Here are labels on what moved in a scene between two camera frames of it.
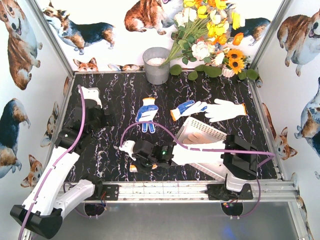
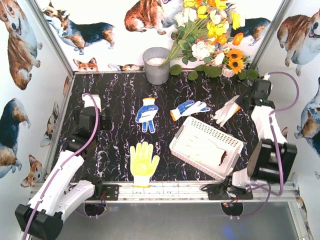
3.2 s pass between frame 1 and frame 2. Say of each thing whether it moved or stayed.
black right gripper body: moved
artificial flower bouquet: stayed
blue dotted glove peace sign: stayed
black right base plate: stayed
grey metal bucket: stayed
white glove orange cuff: moved
